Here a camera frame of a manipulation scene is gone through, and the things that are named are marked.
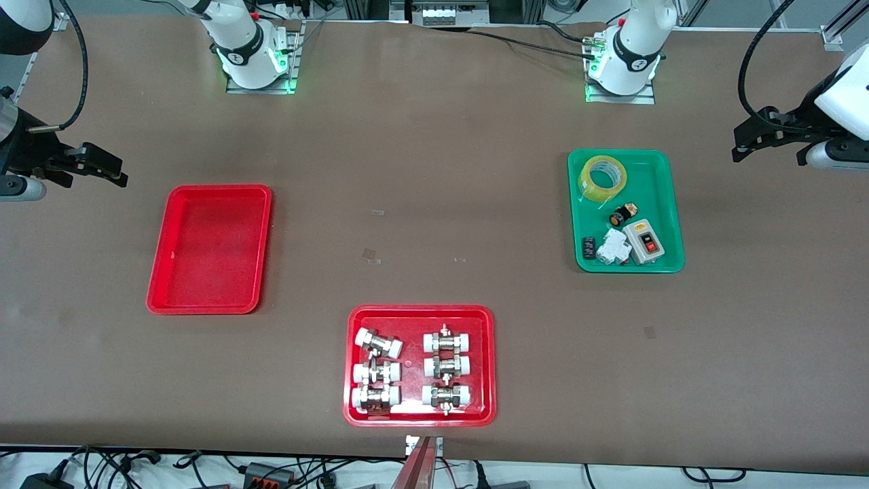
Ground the green plastic tray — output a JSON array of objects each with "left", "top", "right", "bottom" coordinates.
[{"left": 568, "top": 149, "right": 685, "bottom": 274}]

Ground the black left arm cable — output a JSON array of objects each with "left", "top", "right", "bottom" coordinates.
[{"left": 739, "top": 0, "right": 815, "bottom": 134}]

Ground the black power adapter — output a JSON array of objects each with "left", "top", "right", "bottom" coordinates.
[{"left": 20, "top": 472, "right": 75, "bottom": 489}]

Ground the red tray holding fittings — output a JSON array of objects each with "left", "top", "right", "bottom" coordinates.
[{"left": 343, "top": 304, "right": 497, "bottom": 427}]

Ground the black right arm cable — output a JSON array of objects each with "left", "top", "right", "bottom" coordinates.
[{"left": 41, "top": 0, "right": 90, "bottom": 134}]

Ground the black cable on table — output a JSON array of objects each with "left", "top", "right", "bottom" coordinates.
[{"left": 468, "top": 20, "right": 605, "bottom": 59}]

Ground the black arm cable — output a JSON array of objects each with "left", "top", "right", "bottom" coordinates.
[
  {"left": 41, "top": 0, "right": 90, "bottom": 134},
  {"left": 739, "top": 0, "right": 815, "bottom": 134}
]

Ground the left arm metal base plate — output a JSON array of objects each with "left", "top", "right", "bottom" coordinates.
[{"left": 585, "top": 34, "right": 657, "bottom": 105}]

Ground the red metal bar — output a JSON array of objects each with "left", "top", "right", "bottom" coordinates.
[{"left": 390, "top": 437, "right": 439, "bottom": 489}]

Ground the white power strip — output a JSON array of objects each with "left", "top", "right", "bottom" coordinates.
[{"left": 421, "top": 0, "right": 491, "bottom": 26}]

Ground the white capped metal pipe fitting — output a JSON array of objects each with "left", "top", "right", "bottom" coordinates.
[
  {"left": 424, "top": 355, "right": 472, "bottom": 380},
  {"left": 422, "top": 382, "right": 473, "bottom": 416},
  {"left": 355, "top": 327, "right": 403, "bottom": 359},
  {"left": 351, "top": 384, "right": 401, "bottom": 414},
  {"left": 352, "top": 360, "right": 401, "bottom": 386},
  {"left": 423, "top": 324, "right": 473, "bottom": 354}
]

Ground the white circuit breaker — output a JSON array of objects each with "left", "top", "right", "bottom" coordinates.
[{"left": 596, "top": 228, "right": 633, "bottom": 266}]

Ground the black orange power strip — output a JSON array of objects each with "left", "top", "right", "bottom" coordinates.
[{"left": 244, "top": 462, "right": 294, "bottom": 487}]

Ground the grey switch box red button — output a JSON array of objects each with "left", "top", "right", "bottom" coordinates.
[{"left": 623, "top": 219, "right": 667, "bottom": 264}]

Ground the yellow packing tape roll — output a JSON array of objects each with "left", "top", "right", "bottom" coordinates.
[{"left": 578, "top": 155, "right": 628, "bottom": 204}]

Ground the empty red plastic tray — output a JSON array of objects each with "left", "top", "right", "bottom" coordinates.
[{"left": 146, "top": 185, "right": 274, "bottom": 315}]

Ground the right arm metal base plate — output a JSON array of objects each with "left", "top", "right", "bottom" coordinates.
[{"left": 226, "top": 20, "right": 303, "bottom": 94}]

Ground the aluminium profile rail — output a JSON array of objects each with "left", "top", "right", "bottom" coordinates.
[{"left": 820, "top": 0, "right": 869, "bottom": 52}]

